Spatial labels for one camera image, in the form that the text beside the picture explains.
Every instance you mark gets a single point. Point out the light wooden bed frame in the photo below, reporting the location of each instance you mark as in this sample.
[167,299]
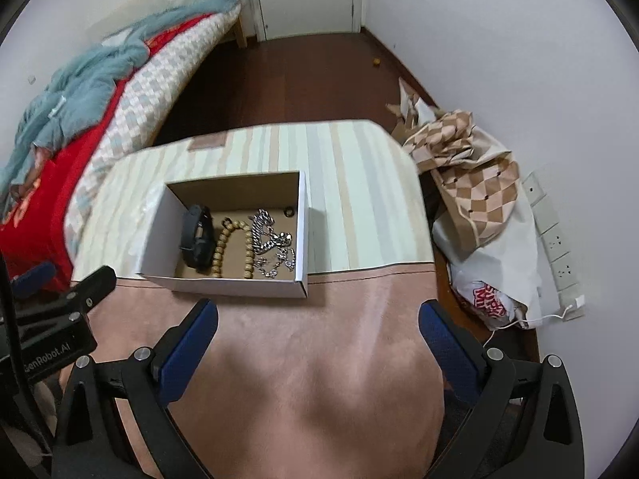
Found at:
[242,30]

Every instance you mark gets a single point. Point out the bed with red cover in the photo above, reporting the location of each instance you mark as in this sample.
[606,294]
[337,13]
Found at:
[70,169]

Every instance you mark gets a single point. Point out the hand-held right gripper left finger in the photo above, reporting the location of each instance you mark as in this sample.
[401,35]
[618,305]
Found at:
[187,354]

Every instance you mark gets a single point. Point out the striped and pink tablecloth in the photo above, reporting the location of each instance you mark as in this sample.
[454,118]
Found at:
[309,359]

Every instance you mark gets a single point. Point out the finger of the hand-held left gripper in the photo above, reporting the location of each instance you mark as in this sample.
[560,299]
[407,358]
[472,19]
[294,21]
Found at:
[32,278]
[85,289]

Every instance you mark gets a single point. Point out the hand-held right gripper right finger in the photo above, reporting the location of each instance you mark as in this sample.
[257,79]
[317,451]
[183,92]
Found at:
[449,354]

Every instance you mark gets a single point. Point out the checkered bed sheet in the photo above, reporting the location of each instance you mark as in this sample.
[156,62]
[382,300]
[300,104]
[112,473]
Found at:
[159,80]

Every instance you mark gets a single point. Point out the brown checkered cloth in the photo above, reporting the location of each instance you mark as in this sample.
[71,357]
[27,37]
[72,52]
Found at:
[469,174]

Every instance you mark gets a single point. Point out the pale pillow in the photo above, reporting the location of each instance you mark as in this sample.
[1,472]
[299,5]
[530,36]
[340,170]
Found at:
[174,0]

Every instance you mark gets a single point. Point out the white plastic bag red print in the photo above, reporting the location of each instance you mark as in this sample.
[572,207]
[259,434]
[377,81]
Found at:
[499,279]

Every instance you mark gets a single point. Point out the white power strip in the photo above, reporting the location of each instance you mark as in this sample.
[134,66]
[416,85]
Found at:
[554,244]

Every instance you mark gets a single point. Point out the torn cardboard piece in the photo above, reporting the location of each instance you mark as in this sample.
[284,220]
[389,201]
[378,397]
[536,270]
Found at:
[405,105]

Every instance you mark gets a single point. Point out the black smartwatch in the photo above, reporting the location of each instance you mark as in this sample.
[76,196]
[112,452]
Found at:
[194,239]

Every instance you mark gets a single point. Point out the cardboard box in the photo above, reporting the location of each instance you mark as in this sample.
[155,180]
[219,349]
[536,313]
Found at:
[234,287]

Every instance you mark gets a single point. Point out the teal duvet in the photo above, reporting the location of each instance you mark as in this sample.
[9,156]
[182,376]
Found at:
[85,75]

